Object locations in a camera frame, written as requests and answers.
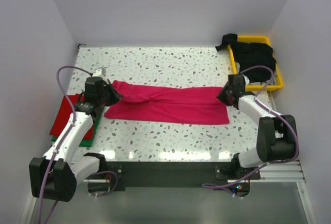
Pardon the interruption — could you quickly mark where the pink t shirt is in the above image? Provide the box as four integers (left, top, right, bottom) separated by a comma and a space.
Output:
104, 81, 230, 125

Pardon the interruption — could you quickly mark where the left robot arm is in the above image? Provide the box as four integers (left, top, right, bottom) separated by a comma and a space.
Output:
29, 76, 121, 202

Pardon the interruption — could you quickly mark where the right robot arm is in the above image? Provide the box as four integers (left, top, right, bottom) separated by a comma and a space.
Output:
217, 74, 299, 179

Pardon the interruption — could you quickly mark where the red folded t shirt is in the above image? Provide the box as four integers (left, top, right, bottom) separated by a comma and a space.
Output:
49, 94, 94, 140

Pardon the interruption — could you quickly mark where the grey t shirt in bin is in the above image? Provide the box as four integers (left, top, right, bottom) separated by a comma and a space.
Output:
266, 71, 278, 85

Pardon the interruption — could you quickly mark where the black t shirt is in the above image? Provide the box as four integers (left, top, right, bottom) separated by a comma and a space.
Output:
215, 34, 276, 83

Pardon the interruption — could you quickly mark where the green folded t shirt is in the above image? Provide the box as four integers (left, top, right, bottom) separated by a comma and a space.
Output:
49, 114, 101, 147

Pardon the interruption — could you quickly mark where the yellow plastic bin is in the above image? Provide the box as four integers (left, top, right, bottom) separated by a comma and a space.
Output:
227, 35, 283, 92

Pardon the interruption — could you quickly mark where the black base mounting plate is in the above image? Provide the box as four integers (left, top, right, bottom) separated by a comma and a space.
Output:
85, 160, 261, 196

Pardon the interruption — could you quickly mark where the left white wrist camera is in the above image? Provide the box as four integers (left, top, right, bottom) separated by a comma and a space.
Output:
92, 67, 107, 81

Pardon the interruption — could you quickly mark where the aluminium frame rail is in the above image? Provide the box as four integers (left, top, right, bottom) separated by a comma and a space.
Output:
260, 159, 306, 183

